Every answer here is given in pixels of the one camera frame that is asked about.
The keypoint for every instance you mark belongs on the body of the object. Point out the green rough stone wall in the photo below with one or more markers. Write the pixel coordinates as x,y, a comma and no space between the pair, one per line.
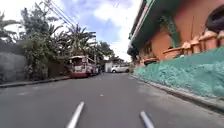
186,75

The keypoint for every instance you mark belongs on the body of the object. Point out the white car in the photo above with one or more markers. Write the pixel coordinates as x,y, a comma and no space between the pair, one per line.
119,69

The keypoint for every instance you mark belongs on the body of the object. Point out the robot's own part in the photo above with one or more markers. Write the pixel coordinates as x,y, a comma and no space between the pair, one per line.
146,120
75,115

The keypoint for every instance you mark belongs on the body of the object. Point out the orange building with green roof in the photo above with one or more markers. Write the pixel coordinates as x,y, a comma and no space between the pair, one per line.
173,23

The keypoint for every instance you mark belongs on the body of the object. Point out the row of terracotta pots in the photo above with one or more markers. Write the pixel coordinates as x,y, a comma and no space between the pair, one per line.
200,43

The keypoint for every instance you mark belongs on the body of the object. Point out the concrete kerb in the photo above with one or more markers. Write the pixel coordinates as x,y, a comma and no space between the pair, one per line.
186,95
33,81

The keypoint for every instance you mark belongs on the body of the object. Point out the red and white bus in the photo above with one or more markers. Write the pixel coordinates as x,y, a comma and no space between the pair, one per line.
80,66

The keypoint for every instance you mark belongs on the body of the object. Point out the grey wall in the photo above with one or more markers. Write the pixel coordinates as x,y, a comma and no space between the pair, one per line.
11,66

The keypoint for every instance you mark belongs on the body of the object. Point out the grey asphalt road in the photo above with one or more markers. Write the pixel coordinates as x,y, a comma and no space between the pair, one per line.
110,96

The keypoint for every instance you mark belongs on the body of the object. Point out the row of trees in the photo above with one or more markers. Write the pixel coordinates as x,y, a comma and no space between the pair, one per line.
50,43

